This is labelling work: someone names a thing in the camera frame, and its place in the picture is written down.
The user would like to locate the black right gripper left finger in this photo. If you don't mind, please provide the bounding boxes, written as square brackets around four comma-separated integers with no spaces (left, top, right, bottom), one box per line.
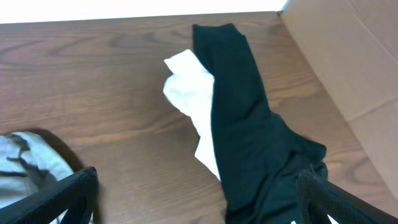
[1,167,99,224]

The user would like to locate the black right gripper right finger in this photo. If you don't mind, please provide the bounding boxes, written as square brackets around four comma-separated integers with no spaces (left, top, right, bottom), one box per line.
[297,170,397,224]

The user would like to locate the grey-green shorts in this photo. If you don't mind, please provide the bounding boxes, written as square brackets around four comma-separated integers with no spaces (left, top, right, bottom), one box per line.
[1,132,78,224]

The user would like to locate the black garment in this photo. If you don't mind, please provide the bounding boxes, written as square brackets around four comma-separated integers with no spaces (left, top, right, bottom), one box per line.
[193,24,327,223]

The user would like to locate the white garment on right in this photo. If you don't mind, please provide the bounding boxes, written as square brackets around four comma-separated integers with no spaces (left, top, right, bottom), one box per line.
[163,49,220,179]

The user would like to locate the brown cardboard box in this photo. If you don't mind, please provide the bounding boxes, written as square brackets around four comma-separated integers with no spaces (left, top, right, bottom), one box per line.
[282,0,397,194]

